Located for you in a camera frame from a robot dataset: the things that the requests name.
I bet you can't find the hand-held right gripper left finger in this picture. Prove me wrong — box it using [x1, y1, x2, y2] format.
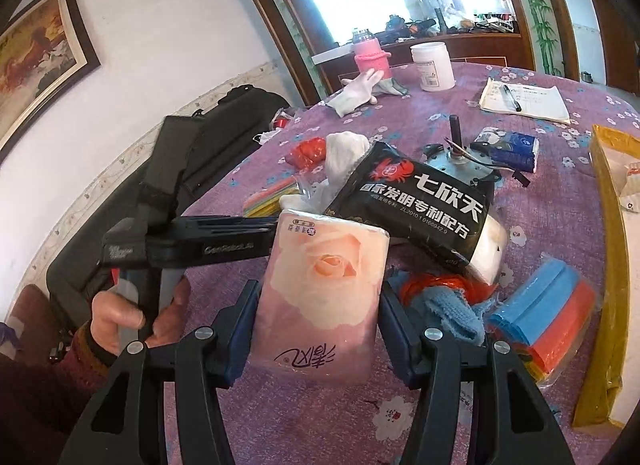
[59, 281, 263, 465]

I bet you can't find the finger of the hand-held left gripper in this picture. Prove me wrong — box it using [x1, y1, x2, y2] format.
[172, 215, 280, 246]

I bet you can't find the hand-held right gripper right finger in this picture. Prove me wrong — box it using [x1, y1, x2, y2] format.
[377, 290, 568, 465]

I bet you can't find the pack of coloured cloths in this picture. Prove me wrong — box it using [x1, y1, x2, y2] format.
[485, 257, 598, 388]
[243, 180, 301, 218]

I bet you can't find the pink rose tissue pack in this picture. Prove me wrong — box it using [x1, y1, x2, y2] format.
[247, 210, 391, 388]

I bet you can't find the white cloth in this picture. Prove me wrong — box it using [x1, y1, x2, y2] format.
[277, 131, 373, 210]

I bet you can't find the black crab-print packet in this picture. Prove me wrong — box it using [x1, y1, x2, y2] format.
[322, 141, 496, 266]

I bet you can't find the yellow cardboard box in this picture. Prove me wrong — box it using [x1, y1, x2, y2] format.
[570, 125, 640, 428]

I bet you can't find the person's left forearm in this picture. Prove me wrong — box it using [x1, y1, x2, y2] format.
[0, 320, 121, 465]

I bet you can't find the person's left hand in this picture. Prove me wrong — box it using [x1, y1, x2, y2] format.
[90, 275, 193, 353]

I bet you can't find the black bag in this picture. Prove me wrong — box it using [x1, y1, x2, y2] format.
[45, 86, 293, 331]

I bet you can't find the white glove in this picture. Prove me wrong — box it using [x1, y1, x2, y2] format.
[326, 68, 386, 118]

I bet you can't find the wooden glass partition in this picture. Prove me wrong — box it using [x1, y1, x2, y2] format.
[222, 0, 581, 106]

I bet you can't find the grey glove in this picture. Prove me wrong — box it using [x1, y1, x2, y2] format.
[372, 77, 410, 98]

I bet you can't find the pink bottle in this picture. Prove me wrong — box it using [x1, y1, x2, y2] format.
[351, 27, 392, 80]

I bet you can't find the blue white tissue packet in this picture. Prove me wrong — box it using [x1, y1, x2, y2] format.
[472, 127, 541, 173]

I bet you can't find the framed painting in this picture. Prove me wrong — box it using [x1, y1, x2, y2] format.
[0, 0, 102, 166]

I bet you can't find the white plastic jar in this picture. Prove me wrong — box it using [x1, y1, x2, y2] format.
[410, 42, 456, 92]

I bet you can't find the black pen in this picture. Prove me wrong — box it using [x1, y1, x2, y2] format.
[501, 84, 522, 113]

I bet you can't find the clear bag with red label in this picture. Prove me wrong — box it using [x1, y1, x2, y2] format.
[617, 162, 640, 216]

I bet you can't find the white notebook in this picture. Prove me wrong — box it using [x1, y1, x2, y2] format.
[478, 77, 572, 126]

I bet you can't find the wooden door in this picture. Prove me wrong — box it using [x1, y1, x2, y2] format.
[582, 0, 626, 90]

